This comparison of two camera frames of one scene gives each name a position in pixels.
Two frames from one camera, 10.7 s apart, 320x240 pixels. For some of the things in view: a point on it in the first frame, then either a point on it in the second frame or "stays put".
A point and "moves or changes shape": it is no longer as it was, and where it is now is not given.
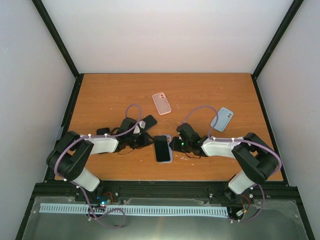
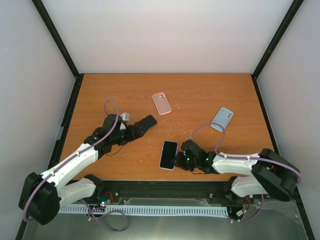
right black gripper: x=175 y=147 → x=178 y=163
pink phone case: x=161 y=103 stays put
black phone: x=161 y=148 moves or changes shape
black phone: x=150 y=121 stays put
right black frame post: x=293 y=9 stays put
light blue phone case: x=224 y=116 stays put
